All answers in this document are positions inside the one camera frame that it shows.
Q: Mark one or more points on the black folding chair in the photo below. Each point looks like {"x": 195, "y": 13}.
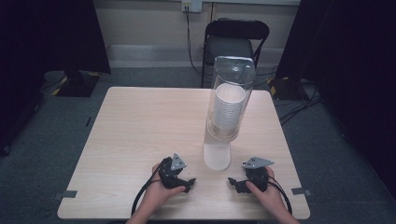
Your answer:
{"x": 229, "y": 46}

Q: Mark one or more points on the clear plastic cup dispenser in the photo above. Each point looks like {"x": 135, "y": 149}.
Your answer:
{"x": 218, "y": 155}

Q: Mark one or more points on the black stand base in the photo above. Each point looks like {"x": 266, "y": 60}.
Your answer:
{"x": 288, "y": 88}
{"x": 77, "y": 85}

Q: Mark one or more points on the white wall outlet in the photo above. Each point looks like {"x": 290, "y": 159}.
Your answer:
{"x": 192, "y": 5}

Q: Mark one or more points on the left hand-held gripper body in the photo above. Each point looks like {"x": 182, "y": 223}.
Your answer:
{"x": 169, "y": 174}

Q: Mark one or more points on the person's left hand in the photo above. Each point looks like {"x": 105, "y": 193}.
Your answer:
{"x": 157, "y": 194}

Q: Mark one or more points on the grey tape strip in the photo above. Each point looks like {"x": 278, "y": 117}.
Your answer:
{"x": 66, "y": 194}
{"x": 301, "y": 191}

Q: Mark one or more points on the stack of white paper cups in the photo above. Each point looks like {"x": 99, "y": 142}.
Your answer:
{"x": 228, "y": 109}

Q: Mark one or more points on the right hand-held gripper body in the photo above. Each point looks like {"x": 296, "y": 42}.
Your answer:
{"x": 257, "y": 177}

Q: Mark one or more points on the black curtain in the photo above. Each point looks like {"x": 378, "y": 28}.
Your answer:
{"x": 46, "y": 37}
{"x": 351, "y": 62}

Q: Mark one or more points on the person's right hand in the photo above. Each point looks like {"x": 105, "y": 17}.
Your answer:
{"x": 271, "y": 196}

